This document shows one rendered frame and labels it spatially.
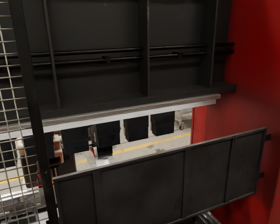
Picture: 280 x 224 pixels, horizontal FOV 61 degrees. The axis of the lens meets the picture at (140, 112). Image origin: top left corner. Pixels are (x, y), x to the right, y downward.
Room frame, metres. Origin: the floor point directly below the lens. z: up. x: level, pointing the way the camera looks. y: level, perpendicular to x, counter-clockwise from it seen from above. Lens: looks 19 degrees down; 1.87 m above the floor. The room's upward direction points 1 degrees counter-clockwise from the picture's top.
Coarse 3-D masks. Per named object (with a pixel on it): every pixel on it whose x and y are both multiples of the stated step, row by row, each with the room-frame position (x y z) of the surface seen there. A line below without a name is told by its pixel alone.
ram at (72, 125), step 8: (184, 104) 1.56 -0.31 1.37; (192, 104) 1.58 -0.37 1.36; (200, 104) 1.61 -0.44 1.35; (208, 104) 1.64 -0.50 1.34; (136, 112) 1.42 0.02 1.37; (144, 112) 1.44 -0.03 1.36; (152, 112) 1.46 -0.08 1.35; (160, 112) 1.48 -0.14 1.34; (88, 120) 1.30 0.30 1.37; (96, 120) 1.31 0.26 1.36; (104, 120) 1.33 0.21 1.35; (112, 120) 1.35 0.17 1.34; (48, 128) 1.21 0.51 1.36; (56, 128) 1.22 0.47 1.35; (64, 128) 1.24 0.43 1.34; (0, 136) 1.12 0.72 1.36; (8, 136) 1.13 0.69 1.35; (16, 136) 1.14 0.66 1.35
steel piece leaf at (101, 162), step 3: (96, 159) 1.48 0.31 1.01; (99, 159) 1.48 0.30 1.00; (102, 159) 1.48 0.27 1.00; (105, 159) 1.48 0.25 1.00; (96, 162) 1.44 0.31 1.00; (99, 162) 1.44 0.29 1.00; (102, 162) 1.44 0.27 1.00; (105, 162) 1.44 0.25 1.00; (108, 162) 1.43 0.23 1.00; (96, 165) 1.40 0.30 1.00; (99, 165) 1.40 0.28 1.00
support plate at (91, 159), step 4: (84, 152) 1.59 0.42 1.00; (88, 152) 1.58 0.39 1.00; (96, 152) 1.58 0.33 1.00; (88, 156) 1.52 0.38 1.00; (92, 156) 1.52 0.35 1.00; (96, 156) 1.52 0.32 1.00; (112, 156) 1.52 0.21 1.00; (88, 160) 1.47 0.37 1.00; (92, 160) 1.47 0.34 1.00; (108, 160) 1.46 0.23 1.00; (112, 160) 1.46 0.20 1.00; (92, 164) 1.41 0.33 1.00
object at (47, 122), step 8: (200, 96) 1.37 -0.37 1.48; (208, 96) 1.38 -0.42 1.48; (216, 96) 1.41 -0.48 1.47; (144, 104) 1.23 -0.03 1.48; (152, 104) 1.23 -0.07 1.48; (160, 104) 1.26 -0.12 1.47; (168, 104) 1.28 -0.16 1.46; (176, 104) 1.29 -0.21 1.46; (88, 112) 1.12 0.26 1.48; (96, 112) 1.12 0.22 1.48; (104, 112) 1.13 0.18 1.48; (112, 112) 1.14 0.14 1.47; (120, 112) 1.16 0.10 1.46; (128, 112) 1.18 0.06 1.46; (48, 120) 1.02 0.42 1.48; (56, 120) 1.04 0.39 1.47; (64, 120) 1.05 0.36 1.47; (72, 120) 1.06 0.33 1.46; (80, 120) 1.08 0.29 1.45; (0, 128) 0.95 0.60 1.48; (16, 128) 0.97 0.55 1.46
